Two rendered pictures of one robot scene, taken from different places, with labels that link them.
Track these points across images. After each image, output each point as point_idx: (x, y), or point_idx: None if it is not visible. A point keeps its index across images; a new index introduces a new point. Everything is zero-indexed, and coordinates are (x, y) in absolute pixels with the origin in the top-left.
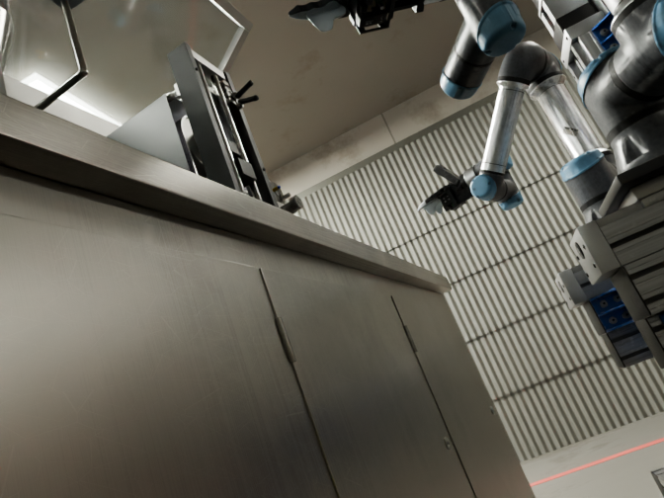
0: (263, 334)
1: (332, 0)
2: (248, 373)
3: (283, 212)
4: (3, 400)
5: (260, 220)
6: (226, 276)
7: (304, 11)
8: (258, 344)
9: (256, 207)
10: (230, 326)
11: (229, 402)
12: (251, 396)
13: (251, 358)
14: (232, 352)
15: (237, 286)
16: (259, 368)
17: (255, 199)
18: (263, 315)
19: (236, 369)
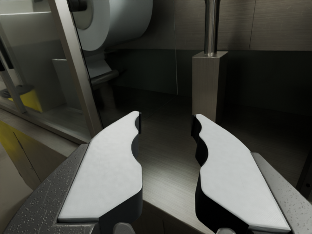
0: (155, 230)
1: (195, 205)
2: (143, 230)
3: (180, 223)
4: None
5: (154, 215)
6: (143, 211)
7: (196, 141)
8: (151, 230)
9: (154, 211)
10: (140, 219)
11: (134, 227)
12: (142, 232)
13: (146, 229)
14: (139, 223)
15: (148, 216)
16: (149, 232)
17: (156, 208)
18: (158, 228)
19: (139, 226)
